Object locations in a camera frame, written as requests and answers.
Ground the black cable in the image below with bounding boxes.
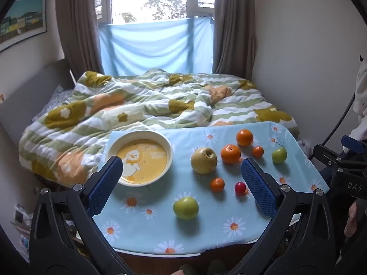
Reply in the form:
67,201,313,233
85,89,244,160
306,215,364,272
321,90,357,148

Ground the grey patterned bed sheet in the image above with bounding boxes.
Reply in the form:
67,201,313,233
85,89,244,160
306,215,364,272
31,84,75,122

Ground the person's right hand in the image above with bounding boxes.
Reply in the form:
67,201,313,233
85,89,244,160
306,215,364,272
343,199,359,237

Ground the large yellow apple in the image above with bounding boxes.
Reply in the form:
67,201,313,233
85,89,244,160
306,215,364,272
191,147,218,175

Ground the cream bowl with duck print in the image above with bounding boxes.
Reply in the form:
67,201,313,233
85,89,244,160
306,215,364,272
106,130,174,187

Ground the blue daisy print tablecloth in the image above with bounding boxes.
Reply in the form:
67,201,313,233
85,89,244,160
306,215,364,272
92,121,330,255

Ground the large orange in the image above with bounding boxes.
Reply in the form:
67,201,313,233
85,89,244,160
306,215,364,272
236,129,254,147
220,144,242,164

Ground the small green apple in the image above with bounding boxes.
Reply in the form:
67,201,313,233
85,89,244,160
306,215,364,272
271,148,288,164

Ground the stack of magazines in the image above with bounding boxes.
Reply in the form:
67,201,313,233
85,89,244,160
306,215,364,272
11,203,32,261

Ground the green striped flower blanket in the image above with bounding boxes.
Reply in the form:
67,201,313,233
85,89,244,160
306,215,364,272
19,68,300,188

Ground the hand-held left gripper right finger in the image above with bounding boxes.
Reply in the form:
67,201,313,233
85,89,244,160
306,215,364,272
229,157,340,275

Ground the brown curtain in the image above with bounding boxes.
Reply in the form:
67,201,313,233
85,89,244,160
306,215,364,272
212,0,257,78
56,0,112,82

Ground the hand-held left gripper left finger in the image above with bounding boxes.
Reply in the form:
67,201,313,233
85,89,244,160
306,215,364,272
29,155,141,275

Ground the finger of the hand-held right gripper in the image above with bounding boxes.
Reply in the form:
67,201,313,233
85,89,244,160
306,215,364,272
312,144,349,172
341,135,367,154

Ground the grey headboard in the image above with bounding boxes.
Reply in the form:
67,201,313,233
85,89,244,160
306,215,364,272
0,59,76,129

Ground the light blue window cloth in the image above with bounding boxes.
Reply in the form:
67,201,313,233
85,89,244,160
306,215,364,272
98,16,215,76

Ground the white garment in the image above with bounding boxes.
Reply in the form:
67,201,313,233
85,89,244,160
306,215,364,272
355,60,367,118

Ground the framed wall picture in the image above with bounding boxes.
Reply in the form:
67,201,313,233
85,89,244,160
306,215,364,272
0,0,47,53

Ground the large green apple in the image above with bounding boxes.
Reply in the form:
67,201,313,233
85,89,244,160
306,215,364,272
172,196,199,220

